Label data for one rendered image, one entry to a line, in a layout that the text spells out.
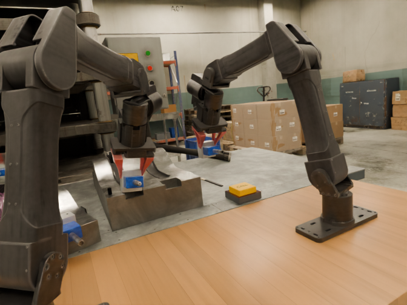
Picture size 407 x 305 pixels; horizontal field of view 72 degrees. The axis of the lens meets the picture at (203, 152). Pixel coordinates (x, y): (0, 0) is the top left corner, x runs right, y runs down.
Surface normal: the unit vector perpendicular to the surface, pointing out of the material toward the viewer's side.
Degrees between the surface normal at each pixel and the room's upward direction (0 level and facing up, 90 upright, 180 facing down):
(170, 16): 90
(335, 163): 76
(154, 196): 90
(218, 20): 90
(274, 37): 90
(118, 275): 0
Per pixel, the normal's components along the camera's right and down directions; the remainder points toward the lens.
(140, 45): 0.44, 0.13
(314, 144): -0.74, 0.01
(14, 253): -0.29, -0.06
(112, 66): 0.94, 0.00
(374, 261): -0.10, -0.98
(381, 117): -0.90, 0.18
